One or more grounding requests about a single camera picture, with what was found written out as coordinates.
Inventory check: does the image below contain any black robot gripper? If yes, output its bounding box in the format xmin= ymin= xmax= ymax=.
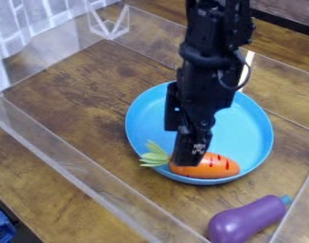
xmin=165 ymin=61 xmax=243 ymax=167

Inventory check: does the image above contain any orange toy carrot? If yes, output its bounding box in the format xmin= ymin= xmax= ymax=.
xmin=140 ymin=140 xmax=241 ymax=179

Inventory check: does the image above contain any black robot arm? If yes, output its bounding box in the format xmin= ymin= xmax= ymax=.
xmin=165 ymin=0 xmax=255 ymax=166

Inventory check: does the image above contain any blue plastic plate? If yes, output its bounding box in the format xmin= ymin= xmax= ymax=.
xmin=125 ymin=83 xmax=273 ymax=185

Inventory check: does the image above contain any purple toy eggplant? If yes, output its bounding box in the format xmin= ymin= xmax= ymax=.
xmin=208 ymin=195 xmax=292 ymax=243

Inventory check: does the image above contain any white grid curtain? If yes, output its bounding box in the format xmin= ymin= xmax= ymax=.
xmin=0 ymin=0 xmax=120 ymax=91

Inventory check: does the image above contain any blue object at corner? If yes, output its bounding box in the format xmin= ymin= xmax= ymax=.
xmin=0 ymin=210 xmax=16 ymax=243

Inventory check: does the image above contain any clear acrylic enclosure wall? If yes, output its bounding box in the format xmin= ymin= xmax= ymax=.
xmin=0 ymin=0 xmax=309 ymax=243

